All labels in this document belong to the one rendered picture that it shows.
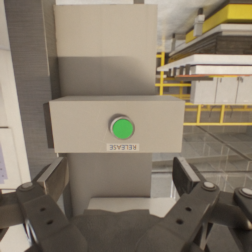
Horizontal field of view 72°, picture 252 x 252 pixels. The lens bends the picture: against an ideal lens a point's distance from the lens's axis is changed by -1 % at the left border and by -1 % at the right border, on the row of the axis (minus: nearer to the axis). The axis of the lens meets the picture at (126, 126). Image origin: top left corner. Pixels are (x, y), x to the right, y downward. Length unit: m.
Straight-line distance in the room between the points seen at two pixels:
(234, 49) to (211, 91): 4.62
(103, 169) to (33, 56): 0.25
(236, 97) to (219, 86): 0.83
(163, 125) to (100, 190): 0.22
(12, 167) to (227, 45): 2.77
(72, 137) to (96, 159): 0.12
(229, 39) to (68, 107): 2.76
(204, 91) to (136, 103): 7.10
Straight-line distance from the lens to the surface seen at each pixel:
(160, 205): 0.41
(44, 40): 0.33
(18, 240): 1.74
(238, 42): 2.98
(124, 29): 0.35
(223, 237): 0.40
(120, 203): 0.40
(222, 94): 7.65
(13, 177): 1.40
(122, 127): 0.25
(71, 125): 0.27
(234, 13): 3.16
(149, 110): 0.26
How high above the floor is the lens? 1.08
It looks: 15 degrees up
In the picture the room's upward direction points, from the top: 180 degrees clockwise
